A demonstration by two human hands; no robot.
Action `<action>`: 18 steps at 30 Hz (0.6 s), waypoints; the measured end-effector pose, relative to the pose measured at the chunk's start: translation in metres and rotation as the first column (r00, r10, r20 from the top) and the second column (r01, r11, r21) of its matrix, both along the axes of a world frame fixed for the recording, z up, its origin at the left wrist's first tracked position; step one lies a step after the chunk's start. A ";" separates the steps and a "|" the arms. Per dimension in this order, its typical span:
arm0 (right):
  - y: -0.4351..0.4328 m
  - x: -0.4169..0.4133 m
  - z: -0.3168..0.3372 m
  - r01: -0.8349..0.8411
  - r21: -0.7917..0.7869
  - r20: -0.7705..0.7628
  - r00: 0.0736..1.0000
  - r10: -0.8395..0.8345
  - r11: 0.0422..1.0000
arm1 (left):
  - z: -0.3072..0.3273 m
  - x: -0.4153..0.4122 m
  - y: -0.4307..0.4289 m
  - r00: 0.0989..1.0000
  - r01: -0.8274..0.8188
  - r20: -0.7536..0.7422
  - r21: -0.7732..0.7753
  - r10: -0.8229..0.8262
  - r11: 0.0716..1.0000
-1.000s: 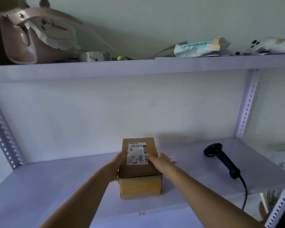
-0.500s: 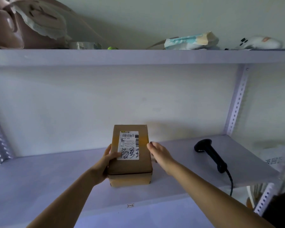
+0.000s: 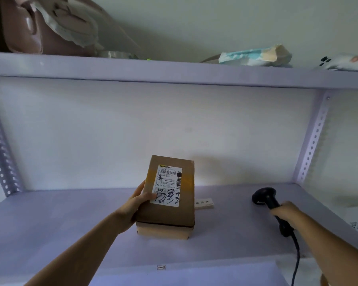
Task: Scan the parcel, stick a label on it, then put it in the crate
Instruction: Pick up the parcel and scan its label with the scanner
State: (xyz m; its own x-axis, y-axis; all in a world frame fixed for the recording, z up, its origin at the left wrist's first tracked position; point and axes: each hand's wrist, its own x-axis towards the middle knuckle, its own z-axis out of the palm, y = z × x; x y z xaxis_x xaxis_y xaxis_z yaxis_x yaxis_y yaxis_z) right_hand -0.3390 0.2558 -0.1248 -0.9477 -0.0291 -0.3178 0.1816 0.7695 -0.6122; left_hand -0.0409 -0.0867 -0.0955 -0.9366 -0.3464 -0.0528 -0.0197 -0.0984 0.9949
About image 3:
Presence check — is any person's right hand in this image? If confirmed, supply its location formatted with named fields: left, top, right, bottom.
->
left=270, top=201, right=302, bottom=230

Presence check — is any white metal shelf rack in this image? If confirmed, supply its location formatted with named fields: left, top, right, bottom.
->
left=0, top=51, right=358, bottom=286

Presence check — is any person's left hand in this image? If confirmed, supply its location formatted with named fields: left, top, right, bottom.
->
left=113, top=180, right=158, bottom=235

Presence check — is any black barcode scanner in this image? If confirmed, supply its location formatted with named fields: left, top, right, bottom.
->
left=252, top=187, right=295, bottom=237

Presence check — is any person's left forearm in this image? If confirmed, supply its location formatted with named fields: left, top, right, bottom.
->
left=24, top=212, right=122, bottom=286

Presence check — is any small white paper label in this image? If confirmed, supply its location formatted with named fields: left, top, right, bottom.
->
left=195, top=198, right=215, bottom=210

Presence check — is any person's right forearm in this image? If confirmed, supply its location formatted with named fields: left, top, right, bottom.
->
left=290, top=210, right=358, bottom=286

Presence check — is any white phone case package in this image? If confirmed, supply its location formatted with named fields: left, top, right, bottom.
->
left=316, top=53, right=358, bottom=71

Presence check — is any brown cardboard parcel box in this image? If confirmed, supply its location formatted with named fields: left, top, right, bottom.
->
left=132, top=155, right=196, bottom=240

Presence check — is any grey crumpled plastic mailer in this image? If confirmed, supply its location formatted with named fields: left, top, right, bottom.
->
left=30, top=0, right=105, bottom=51

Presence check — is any white and blue packet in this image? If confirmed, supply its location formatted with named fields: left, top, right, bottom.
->
left=218, top=44, right=293, bottom=68

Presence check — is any black scanner cable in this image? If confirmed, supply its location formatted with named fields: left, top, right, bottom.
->
left=291, top=231, right=301, bottom=286

